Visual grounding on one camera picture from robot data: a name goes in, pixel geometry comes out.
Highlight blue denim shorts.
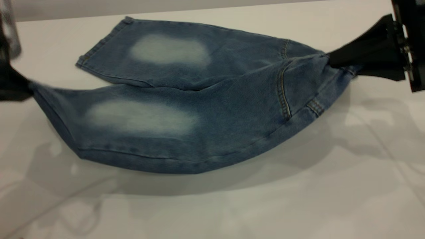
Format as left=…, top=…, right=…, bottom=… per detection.
left=29, top=16, right=362, bottom=175

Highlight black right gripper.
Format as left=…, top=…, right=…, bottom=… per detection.
left=327, top=0, right=425, bottom=93

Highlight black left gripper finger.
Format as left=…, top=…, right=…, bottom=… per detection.
left=0, top=65, right=34, bottom=101

